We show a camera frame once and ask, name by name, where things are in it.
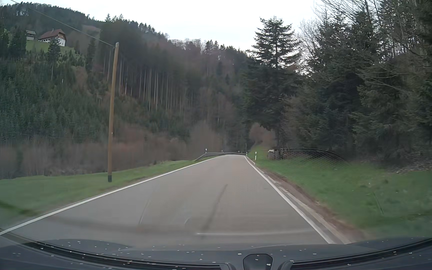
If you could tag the grey asphalt road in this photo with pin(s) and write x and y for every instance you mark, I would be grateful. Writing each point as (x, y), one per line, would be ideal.
(223, 195)

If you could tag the wooden utility pole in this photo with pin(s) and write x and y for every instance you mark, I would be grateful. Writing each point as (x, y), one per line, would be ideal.
(111, 112)

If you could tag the wooded hillside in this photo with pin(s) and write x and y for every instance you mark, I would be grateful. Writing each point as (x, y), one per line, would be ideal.
(156, 86)

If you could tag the white house with red roof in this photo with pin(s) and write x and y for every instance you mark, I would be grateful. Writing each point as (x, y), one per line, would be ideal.
(53, 36)

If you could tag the row of conifer trees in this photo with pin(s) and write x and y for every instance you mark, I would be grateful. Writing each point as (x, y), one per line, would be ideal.
(369, 82)

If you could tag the grass verge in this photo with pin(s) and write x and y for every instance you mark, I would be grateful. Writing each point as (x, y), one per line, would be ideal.
(369, 195)
(51, 191)

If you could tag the small grey building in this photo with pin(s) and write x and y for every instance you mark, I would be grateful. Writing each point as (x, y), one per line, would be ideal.
(30, 35)

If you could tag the bare brown bushes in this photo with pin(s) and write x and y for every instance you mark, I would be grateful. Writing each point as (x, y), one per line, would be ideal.
(88, 155)

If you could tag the car's own bonnet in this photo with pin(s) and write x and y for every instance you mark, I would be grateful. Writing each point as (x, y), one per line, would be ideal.
(216, 257)

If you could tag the hillside meadow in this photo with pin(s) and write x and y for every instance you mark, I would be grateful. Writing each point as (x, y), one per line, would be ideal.
(39, 46)

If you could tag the grey guard rail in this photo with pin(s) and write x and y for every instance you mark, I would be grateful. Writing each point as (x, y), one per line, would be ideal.
(216, 153)

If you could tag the road markings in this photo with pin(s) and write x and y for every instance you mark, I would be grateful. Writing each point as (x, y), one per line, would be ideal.
(293, 206)

